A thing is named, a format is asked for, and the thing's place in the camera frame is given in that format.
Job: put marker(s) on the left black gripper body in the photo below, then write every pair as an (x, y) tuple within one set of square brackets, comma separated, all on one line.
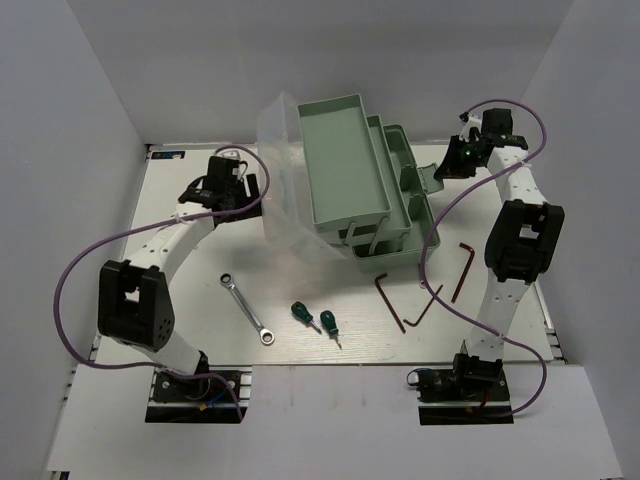
[(238, 194)]

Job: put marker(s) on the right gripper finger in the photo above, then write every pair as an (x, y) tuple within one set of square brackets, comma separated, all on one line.
[(452, 165), (467, 167)]

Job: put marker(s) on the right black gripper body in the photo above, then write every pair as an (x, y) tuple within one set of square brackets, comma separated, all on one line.
[(471, 147)]

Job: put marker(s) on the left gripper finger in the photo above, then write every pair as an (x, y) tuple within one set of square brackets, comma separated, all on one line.
[(251, 187), (253, 212)]

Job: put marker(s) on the green toolbox with clear lid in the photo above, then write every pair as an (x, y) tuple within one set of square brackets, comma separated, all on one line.
[(344, 185)]

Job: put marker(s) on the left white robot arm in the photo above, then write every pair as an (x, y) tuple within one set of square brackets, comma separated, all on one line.
[(135, 308)]

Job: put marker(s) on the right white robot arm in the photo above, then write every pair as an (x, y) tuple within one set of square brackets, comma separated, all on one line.
[(520, 245)]

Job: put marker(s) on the right dark hex key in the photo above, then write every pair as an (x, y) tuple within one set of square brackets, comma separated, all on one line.
[(471, 256)]

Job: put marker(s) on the dark hex key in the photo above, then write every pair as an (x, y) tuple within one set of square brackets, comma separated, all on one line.
[(415, 323), (386, 300), (471, 256)]

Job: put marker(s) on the left green stubby screwdriver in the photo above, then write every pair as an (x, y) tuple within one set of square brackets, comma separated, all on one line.
[(302, 314)]

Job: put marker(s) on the green stubby screwdriver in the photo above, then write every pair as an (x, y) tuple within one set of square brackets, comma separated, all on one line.
[(328, 321), (302, 314)]

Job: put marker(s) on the large silver ratchet wrench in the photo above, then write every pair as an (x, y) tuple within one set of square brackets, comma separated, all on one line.
[(266, 336)]

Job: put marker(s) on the right green stubby screwdriver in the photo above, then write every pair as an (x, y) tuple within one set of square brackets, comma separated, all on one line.
[(328, 321)]

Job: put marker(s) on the left dark hex key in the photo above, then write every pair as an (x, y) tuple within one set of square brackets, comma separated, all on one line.
[(386, 300)]

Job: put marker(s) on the middle dark hex key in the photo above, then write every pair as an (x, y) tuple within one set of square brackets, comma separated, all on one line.
[(415, 323)]

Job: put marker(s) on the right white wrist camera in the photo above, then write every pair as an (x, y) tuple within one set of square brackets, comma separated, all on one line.
[(471, 127)]

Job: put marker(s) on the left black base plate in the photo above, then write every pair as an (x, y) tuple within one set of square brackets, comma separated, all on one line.
[(206, 401)]

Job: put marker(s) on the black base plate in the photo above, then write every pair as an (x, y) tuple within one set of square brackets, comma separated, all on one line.
[(441, 402), (206, 401)]

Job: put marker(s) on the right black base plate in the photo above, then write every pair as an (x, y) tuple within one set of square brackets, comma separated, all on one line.
[(441, 402)]

